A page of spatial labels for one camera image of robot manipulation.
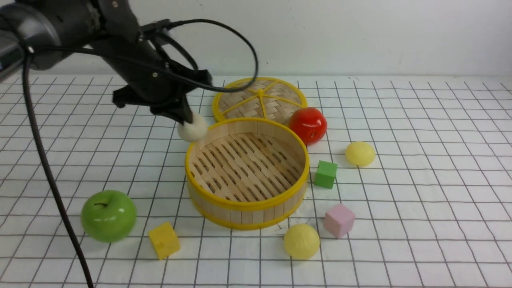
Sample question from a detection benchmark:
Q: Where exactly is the pink cube block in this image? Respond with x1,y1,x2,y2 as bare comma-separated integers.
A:
323,204,356,239

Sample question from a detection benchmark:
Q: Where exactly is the white bun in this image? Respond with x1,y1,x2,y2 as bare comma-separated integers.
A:
177,111,208,142

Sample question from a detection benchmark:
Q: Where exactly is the bamboo steamer tray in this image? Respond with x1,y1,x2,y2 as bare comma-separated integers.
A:
185,117,310,230

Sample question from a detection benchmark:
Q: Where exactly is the red tomato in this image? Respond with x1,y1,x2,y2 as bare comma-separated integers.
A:
288,106,328,146

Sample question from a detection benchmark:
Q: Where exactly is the yellow cube block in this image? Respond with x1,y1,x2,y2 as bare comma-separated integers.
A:
148,222,181,260

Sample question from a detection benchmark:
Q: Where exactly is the green cube block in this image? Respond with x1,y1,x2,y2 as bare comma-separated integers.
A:
313,160,338,189

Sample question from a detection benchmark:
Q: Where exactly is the green apple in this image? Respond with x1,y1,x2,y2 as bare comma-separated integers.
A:
80,190,137,243

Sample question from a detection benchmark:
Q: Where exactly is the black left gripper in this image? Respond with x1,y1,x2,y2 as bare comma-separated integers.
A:
112,38,212,125

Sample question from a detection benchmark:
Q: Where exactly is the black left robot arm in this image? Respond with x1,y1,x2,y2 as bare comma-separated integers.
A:
1,0,212,125

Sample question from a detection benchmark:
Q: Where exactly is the white grid tablecloth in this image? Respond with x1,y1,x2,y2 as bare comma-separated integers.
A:
0,75,512,288

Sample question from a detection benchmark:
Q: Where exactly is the black cable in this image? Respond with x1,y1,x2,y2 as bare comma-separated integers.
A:
22,18,260,288

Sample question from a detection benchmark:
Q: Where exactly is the woven steamer lid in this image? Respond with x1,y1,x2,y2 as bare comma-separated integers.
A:
212,77,308,126

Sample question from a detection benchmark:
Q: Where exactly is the pale yellow bun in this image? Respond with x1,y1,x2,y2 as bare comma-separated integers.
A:
283,224,320,260

